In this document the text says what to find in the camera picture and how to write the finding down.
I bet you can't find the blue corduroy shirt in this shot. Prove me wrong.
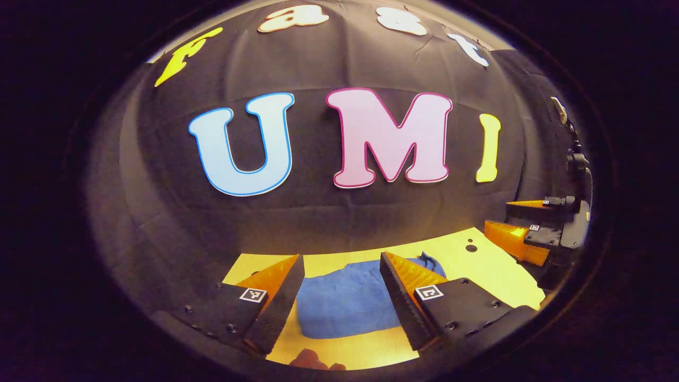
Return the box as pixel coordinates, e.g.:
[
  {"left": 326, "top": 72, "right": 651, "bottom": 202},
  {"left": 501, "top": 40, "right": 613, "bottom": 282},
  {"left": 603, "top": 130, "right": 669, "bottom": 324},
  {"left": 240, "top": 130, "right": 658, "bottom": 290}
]
[{"left": 296, "top": 254, "right": 447, "bottom": 339}]

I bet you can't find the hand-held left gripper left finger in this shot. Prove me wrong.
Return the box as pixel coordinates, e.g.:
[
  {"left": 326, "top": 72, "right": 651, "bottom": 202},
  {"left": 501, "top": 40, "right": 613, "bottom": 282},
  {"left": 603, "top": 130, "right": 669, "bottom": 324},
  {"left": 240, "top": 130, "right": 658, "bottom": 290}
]
[{"left": 182, "top": 254, "right": 306, "bottom": 356}]

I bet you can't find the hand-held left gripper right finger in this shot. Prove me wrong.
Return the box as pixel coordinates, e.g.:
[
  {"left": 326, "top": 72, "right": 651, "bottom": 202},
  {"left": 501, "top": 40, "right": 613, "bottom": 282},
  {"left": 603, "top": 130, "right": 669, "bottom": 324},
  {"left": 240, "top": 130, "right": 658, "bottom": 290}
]
[{"left": 379, "top": 251, "right": 538, "bottom": 353}]

